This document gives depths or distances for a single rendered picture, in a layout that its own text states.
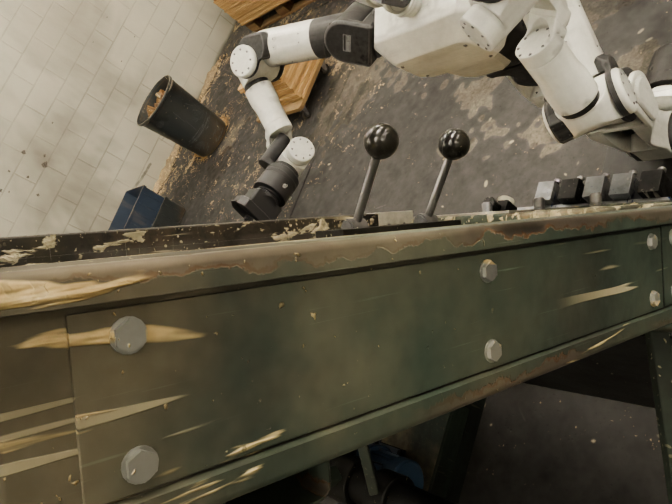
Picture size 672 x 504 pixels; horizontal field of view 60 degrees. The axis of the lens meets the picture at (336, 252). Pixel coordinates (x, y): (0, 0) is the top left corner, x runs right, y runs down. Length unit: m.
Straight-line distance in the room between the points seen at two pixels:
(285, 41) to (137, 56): 5.15
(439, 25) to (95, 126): 5.30
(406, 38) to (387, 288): 0.95
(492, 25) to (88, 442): 0.76
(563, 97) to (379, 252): 0.71
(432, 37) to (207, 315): 1.00
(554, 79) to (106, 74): 5.70
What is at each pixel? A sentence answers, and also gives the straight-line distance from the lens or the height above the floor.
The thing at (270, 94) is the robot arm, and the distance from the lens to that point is 1.51.
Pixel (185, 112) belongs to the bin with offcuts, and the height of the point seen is 0.42.
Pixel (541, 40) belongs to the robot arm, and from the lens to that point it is 0.96.
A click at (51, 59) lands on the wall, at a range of 6.29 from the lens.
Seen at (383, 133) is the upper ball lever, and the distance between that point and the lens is 0.62.
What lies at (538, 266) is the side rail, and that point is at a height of 1.54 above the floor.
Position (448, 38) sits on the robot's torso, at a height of 1.28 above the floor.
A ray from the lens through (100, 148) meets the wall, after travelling 6.24.
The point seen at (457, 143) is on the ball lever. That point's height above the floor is 1.45.
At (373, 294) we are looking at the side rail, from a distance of 0.32.
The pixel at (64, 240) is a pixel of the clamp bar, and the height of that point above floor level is 1.65.
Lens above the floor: 1.88
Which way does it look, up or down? 35 degrees down
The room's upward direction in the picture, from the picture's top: 58 degrees counter-clockwise
